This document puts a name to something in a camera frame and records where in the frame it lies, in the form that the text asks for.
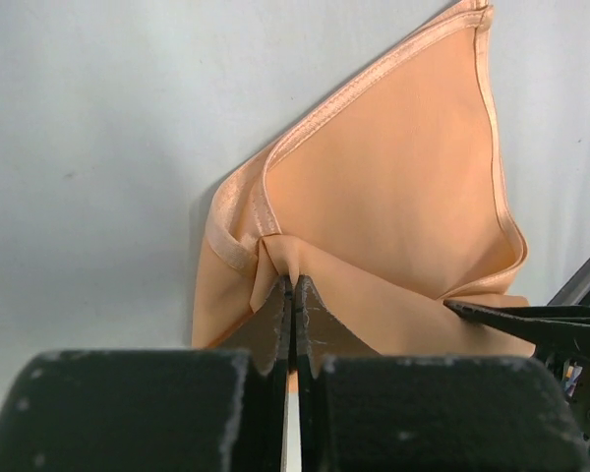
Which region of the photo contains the right aluminium side rail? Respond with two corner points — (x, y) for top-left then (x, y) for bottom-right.
(545, 235), (590, 311)

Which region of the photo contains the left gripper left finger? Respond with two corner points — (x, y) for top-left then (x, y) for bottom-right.
(0, 279), (293, 471)

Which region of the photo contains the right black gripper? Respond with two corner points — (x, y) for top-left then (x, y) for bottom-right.
(444, 300), (590, 456)

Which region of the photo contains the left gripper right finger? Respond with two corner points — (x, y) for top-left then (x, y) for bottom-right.
(293, 276), (590, 471)

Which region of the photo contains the orange cloth napkin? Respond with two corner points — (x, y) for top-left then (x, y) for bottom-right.
(191, 1), (534, 357)

